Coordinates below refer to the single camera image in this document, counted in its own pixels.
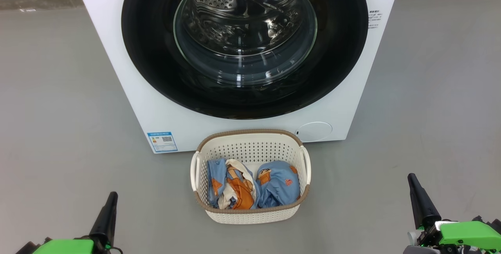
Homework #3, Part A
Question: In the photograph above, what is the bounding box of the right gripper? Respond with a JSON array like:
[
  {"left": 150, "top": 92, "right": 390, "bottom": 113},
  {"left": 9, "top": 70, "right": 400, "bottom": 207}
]
[{"left": 403, "top": 173, "right": 501, "bottom": 254}]

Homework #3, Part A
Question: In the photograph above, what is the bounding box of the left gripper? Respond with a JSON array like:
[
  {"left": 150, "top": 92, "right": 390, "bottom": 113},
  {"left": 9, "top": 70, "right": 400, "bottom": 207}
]
[{"left": 16, "top": 191, "right": 123, "bottom": 254}]

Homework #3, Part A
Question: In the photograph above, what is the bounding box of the blue white orange garment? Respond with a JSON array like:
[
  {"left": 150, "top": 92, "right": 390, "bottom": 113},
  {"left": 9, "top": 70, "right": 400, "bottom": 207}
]
[{"left": 207, "top": 158, "right": 261, "bottom": 210}]

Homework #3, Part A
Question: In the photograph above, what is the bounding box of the blue cartoon print garment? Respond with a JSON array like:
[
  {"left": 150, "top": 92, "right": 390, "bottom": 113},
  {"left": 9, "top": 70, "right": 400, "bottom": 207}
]
[{"left": 256, "top": 160, "right": 301, "bottom": 208}]

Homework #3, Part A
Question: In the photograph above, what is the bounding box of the white front-load washing machine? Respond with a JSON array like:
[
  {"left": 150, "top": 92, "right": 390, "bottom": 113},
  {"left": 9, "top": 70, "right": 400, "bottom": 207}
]
[{"left": 70, "top": 0, "right": 404, "bottom": 154}]

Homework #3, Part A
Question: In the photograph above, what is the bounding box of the blue energy label sticker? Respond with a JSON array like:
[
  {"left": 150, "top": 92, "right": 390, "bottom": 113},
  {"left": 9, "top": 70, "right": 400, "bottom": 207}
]
[{"left": 147, "top": 131, "right": 178, "bottom": 153}]

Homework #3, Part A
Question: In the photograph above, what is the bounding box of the round white filter cover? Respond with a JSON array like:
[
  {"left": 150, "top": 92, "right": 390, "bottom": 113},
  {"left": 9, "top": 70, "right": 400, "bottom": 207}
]
[{"left": 294, "top": 122, "right": 333, "bottom": 143}]

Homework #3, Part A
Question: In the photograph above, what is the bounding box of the cream perforated laundry basket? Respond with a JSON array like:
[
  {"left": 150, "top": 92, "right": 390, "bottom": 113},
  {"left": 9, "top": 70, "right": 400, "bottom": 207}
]
[{"left": 190, "top": 129, "right": 312, "bottom": 225}]

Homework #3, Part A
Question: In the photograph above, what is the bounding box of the black text warning sticker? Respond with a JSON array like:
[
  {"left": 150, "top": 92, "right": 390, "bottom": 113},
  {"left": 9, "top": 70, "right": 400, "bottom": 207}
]
[{"left": 368, "top": 10, "right": 383, "bottom": 30}]

